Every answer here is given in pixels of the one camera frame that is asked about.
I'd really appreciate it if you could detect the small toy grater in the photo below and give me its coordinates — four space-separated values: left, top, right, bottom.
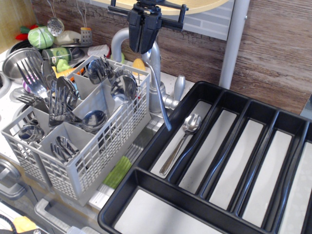
80 27 93 46

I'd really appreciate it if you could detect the small steel spoon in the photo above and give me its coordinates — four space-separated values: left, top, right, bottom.
141 49 172 131

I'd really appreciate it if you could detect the grey plastic cutlery basket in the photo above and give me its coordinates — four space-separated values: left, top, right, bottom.
2 57 151 205

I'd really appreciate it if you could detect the large steel spoon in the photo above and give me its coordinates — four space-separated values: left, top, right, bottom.
111 75 137 104

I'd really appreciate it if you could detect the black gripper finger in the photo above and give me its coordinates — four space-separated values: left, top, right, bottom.
128 11 143 53
139 14 162 54

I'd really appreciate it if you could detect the steel spoon front middle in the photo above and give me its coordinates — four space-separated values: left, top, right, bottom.
80 110 107 133

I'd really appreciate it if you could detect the steel pot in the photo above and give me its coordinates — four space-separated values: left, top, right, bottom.
2 48 31 84

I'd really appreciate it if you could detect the green toy can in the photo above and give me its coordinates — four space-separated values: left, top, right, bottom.
42 47 72 66

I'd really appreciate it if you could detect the steel spoon in tray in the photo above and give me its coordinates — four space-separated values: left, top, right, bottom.
159 113 202 176

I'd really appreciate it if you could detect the silver toy faucet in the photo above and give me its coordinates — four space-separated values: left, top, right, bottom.
111 28 180 113

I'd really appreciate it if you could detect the silver faucet handle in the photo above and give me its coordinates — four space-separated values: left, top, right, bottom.
174 75 186 101

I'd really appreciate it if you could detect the toy skimmer ladle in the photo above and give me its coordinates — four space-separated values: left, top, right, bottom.
47 0 64 37

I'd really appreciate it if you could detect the large steel fork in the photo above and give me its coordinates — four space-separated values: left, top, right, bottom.
17 59 48 99

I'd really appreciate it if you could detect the green sponge cloth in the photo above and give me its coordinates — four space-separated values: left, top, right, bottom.
103 156 132 189

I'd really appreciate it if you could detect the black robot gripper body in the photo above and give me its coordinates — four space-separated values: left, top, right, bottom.
108 0 189 31

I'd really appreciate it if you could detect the black cutlery tray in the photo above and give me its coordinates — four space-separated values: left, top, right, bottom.
98 81 312 234

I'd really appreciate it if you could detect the steel spoon left front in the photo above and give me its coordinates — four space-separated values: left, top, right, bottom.
18 125 44 142

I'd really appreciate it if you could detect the grey shelf post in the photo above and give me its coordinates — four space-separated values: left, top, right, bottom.
219 0 250 89

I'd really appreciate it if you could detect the green toy cabbage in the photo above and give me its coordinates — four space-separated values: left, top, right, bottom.
28 26 55 49

